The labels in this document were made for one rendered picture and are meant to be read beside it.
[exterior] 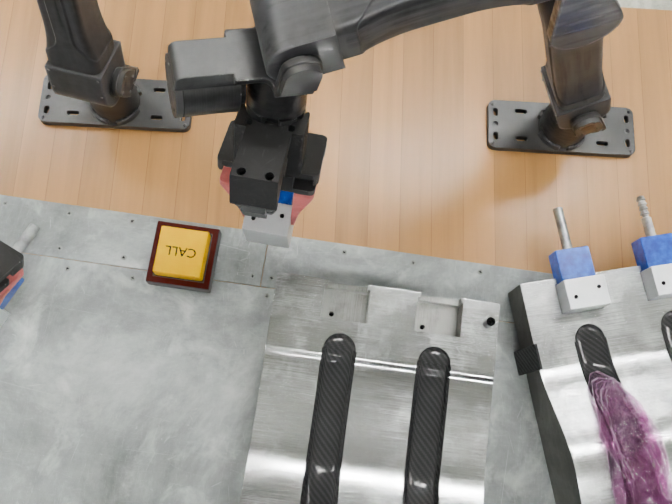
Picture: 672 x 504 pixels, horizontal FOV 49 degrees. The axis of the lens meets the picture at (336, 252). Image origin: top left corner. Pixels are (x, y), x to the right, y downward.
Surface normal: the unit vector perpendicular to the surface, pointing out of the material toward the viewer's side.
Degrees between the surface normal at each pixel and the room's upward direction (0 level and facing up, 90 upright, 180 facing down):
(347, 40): 87
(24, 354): 0
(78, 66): 75
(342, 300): 0
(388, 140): 0
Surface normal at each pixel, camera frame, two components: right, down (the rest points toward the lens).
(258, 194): -0.13, 0.72
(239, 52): 0.23, -0.29
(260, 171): 0.11, -0.67
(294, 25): -0.14, -0.21
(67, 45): -0.22, 0.84
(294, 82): 0.23, 0.94
